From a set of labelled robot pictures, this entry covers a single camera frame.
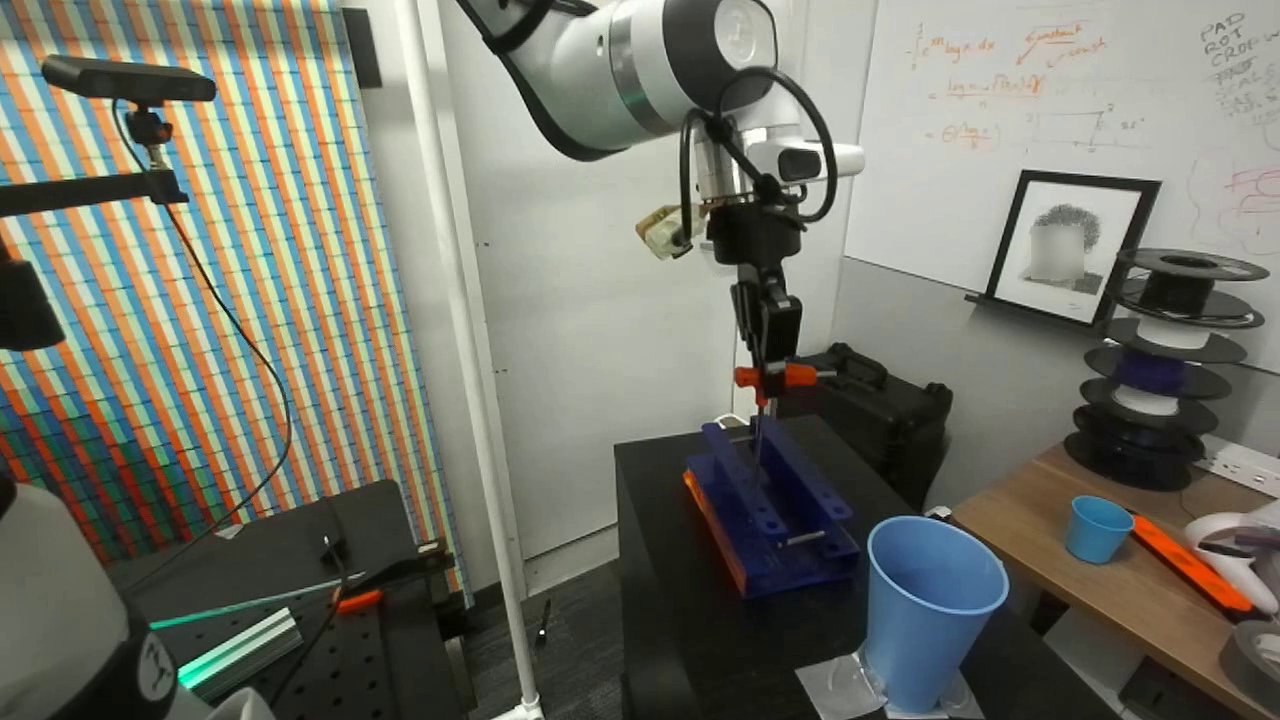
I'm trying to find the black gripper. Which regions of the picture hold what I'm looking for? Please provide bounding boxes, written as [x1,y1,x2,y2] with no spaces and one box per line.
[708,200,803,370]

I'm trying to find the orange handled screwdriver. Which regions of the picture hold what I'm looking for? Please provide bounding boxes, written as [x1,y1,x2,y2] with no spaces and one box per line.
[732,365,824,451]

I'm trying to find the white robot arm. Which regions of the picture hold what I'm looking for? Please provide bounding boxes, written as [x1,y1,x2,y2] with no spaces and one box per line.
[457,0,803,403]

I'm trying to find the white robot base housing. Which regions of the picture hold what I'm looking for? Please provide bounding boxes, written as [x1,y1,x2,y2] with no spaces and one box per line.
[0,485,177,720]

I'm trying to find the large blue plastic cup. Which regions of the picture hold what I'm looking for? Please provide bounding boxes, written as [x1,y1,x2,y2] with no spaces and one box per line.
[858,515,1006,713]

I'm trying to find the grey tape under cup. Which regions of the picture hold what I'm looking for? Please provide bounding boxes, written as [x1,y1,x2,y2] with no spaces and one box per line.
[797,653,983,720]

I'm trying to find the small blue cup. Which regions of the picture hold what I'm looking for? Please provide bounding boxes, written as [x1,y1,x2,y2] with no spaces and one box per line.
[1069,498,1130,563]

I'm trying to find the black equipment case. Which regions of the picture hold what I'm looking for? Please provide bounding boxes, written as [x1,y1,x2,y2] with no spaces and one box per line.
[779,344,952,509]

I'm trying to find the white board with writing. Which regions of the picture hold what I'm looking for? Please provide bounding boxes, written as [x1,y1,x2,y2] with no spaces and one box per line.
[839,0,1280,375]

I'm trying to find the black framed portrait picture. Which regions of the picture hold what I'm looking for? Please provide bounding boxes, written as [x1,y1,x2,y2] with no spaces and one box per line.
[983,167,1158,329]

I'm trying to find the wooden side table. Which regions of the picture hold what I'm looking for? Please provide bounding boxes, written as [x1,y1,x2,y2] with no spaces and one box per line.
[954,447,1274,720]

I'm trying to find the stack of filament spools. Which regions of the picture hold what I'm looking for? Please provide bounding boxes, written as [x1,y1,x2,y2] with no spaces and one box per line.
[1063,250,1263,494]

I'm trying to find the white vertical pole stand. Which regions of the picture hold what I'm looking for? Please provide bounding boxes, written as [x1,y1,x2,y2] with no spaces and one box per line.
[387,0,542,720]

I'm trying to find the orange tool on wooden table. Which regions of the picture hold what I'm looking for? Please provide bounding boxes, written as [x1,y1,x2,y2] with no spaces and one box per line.
[1130,515,1256,617]

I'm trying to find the black perforated optical breadboard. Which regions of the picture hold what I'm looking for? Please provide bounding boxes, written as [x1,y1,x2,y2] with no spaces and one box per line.
[112,482,463,720]

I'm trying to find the white device on side table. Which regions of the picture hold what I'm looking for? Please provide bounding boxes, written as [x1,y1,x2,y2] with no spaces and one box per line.
[1182,501,1280,617]

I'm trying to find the green lit metal bar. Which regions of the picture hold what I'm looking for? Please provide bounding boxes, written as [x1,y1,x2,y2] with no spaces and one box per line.
[153,581,340,702]

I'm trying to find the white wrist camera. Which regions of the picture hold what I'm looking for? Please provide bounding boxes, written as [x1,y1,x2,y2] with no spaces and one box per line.
[744,127,866,184]

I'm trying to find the black camera cable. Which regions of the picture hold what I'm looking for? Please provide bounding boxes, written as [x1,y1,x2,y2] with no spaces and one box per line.
[106,101,297,529]

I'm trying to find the black camera on stand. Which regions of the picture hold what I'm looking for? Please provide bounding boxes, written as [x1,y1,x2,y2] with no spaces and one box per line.
[40,58,216,104]

